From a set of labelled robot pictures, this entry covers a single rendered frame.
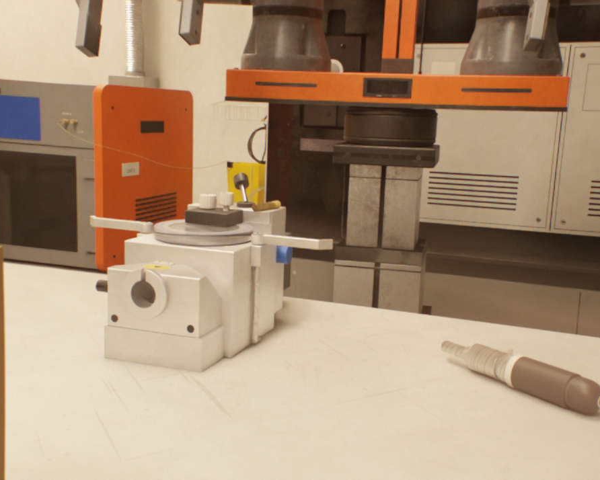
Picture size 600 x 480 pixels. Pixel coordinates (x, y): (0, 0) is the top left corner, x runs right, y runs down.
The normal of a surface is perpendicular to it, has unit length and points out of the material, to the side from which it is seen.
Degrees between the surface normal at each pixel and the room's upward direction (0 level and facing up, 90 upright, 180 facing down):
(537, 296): 90
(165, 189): 90
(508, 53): 72
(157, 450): 0
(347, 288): 90
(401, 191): 90
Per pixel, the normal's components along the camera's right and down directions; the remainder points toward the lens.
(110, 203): 0.94, 0.10
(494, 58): -0.48, -0.17
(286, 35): -0.01, -0.13
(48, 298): 0.04, -0.98
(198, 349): -0.33, 0.15
